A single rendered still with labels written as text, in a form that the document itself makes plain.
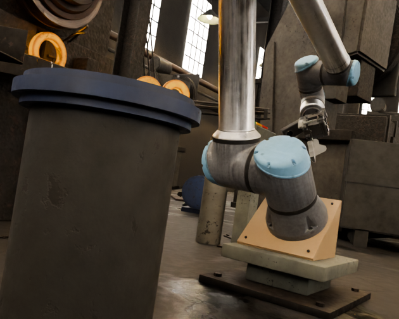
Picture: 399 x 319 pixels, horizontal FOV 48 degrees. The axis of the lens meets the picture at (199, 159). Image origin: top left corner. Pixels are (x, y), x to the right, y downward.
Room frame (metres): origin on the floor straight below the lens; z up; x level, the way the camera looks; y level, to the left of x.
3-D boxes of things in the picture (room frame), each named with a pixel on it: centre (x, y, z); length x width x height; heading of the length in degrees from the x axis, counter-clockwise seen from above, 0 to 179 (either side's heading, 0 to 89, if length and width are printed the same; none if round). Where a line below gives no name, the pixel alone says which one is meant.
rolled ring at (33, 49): (1.93, 0.72, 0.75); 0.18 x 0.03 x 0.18; 149
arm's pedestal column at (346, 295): (1.39, -0.33, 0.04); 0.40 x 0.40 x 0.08; 55
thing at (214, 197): (2.18, -0.10, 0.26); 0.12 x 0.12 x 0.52
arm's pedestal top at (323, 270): (1.39, -0.33, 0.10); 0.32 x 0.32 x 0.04; 55
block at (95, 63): (2.14, 0.61, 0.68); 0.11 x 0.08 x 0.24; 59
